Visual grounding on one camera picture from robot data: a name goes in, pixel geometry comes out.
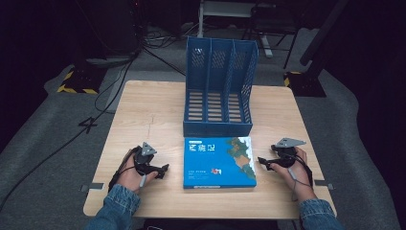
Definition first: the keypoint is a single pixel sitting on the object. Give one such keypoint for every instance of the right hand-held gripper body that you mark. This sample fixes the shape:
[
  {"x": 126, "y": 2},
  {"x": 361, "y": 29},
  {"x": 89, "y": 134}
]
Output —
[{"x": 286, "y": 154}]

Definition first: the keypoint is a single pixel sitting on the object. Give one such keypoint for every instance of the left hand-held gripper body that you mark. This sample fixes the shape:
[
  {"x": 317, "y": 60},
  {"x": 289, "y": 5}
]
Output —
[{"x": 144, "y": 158}]

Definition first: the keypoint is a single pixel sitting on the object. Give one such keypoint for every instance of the blue book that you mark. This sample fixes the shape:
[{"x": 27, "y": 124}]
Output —
[{"x": 210, "y": 166}]

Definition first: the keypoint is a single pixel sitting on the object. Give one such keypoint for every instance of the blue plastic file rack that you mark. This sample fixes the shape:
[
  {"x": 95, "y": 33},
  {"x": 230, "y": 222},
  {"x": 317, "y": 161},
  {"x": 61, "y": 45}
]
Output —
[{"x": 217, "y": 127}]

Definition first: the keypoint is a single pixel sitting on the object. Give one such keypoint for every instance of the person's left hand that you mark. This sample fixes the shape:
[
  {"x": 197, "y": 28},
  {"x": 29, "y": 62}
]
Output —
[{"x": 131, "y": 177}]

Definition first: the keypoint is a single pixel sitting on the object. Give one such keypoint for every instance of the person's right hand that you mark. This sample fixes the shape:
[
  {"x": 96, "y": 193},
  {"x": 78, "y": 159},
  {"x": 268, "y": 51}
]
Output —
[{"x": 297, "y": 179}]

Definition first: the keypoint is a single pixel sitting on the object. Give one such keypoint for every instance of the black base with hazard tape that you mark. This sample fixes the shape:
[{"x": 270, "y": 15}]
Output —
[
  {"x": 81, "y": 81},
  {"x": 303, "y": 84}
]

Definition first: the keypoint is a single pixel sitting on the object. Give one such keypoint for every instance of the white metal stand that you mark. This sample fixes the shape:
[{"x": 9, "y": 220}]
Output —
[{"x": 223, "y": 9}]

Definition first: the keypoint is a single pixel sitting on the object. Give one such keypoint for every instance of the grey metal table bracket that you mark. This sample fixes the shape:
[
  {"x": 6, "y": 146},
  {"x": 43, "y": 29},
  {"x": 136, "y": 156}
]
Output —
[
  {"x": 94, "y": 186},
  {"x": 323, "y": 184}
]

